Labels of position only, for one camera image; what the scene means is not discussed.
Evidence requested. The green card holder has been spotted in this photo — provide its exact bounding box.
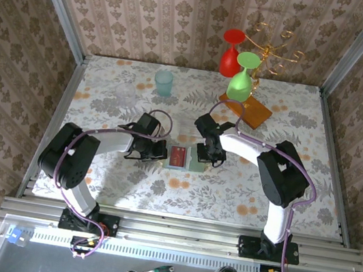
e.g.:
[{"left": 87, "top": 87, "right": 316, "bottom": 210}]
[{"left": 161, "top": 142, "right": 213, "bottom": 177}]

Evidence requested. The red VIP credit card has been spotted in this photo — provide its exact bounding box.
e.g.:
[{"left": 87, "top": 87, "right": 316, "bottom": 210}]
[{"left": 166, "top": 144, "right": 189, "bottom": 169}]

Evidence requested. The floral tablecloth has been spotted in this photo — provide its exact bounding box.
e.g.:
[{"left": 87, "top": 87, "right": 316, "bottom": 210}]
[{"left": 31, "top": 45, "right": 363, "bottom": 243}]

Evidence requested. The wooden rack base board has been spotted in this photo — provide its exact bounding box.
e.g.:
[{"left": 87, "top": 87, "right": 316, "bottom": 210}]
[{"left": 214, "top": 90, "right": 275, "bottom": 133}]

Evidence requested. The clear glass tumbler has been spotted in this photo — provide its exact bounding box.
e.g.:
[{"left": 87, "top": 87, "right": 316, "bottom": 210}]
[{"left": 113, "top": 81, "right": 139, "bottom": 105}]

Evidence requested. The green wine glass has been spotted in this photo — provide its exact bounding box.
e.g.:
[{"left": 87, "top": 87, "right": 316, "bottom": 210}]
[{"left": 224, "top": 49, "right": 263, "bottom": 105}]

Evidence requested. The teal plastic cup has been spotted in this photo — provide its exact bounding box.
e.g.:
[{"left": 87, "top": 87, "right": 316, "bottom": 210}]
[{"left": 151, "top": 69, "right": 176, "bottom": 99}]

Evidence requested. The red wine glass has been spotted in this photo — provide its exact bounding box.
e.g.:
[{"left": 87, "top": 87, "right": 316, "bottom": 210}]
[{"left": 217, "top": 27, "right": 248, "bottom": 80}]

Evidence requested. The blue and clear plastic connector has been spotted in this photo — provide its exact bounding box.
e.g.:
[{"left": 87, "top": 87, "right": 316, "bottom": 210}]
[{"left": 5, "top": 226, "right": 32, "bottom": 249}]

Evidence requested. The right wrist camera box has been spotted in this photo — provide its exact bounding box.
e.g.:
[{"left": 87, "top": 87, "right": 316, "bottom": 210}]
[{"left": 192, "top": 111, "right": 222, "bottom": 139}]

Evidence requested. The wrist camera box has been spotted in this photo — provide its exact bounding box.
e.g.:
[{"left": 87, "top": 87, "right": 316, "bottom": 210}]
[
  {"left": 192, "top": 111, "right": 222, "bottom": 139},
  {"left": 132, "top": 110, "right": 164, "bottom": 139}
]

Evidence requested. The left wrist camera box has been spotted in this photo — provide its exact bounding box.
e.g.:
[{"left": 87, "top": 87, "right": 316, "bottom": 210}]
[{"left": 132, "top": 110, "right": 164, "bottom": 139}]

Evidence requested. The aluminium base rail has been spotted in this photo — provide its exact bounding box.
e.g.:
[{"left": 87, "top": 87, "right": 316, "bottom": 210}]
[{"left": 0, "top": 188, "right": 363, "bottom": 272}]

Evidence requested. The aluminium table side rail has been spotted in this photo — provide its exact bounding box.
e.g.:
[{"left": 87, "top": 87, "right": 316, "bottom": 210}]
[
  {"left": 14, "top": 49, "right": 89, "bottom": 207},
  {"left": 294, "top": 88, "right": 363, "bottom": 249}
]

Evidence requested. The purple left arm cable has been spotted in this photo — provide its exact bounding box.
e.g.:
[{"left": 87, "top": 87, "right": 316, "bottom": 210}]
[{"left": 41, "top": 95, "right": 175, "bottom": 270}]

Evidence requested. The white slotted cable duct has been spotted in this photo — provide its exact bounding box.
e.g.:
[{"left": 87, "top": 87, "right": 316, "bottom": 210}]
[{"left": 29, "top": 226, "right": 262, "bottom": 272}]

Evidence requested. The gold wire glass rack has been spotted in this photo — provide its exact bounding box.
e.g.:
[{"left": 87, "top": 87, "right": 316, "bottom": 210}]
[{"left": 234, "top": 19, "right": 310, "bottom": 108}]

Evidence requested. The aluminium frame post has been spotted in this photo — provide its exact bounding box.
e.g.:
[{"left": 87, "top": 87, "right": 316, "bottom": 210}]
[
  {"left": 319, "top": 0, "right": 363, "bottom": 103},
  {"left": 13, "top": 0, "right": 99, "bottom": 66}
]

